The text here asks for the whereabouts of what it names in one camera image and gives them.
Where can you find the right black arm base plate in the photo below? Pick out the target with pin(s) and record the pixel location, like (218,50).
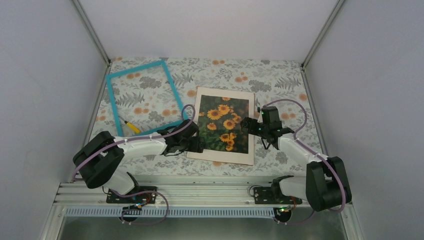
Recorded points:
(265,196)

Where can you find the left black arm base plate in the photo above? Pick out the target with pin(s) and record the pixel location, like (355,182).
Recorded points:
(144,198)

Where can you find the teal wooden picture frame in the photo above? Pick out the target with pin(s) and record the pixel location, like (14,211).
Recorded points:
(150,96)

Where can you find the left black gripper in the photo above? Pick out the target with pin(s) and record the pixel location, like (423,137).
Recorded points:
(197,147)

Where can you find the right aluminium corner post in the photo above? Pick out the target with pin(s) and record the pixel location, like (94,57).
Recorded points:
(322,33)

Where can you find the aluminium corner post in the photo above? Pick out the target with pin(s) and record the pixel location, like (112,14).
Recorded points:
(322,33)
(90,30)

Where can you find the grey slotted cable duct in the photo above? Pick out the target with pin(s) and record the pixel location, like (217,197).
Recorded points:
(172,212)

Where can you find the floral patterned table mat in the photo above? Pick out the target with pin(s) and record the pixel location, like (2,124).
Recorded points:
(269,80)

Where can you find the sunflower photo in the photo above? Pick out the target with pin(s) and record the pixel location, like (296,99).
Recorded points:
(219,122)

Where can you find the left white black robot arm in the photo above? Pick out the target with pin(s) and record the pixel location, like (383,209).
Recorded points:
(99,160)

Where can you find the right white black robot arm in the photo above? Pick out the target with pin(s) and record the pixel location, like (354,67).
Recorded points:
(325,184)

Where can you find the aluminium mounting rail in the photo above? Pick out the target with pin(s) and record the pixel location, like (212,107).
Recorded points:
(180,191)

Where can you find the white mat board passepartout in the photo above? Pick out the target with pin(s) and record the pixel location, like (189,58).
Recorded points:
(219,156)

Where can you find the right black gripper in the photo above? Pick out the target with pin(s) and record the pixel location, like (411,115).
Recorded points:
(251,130)

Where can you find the yellow black screwdriver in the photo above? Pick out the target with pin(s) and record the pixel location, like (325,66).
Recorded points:
(135,129)

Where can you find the left aluminium corner post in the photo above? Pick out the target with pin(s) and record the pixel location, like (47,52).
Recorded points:
(90,30)

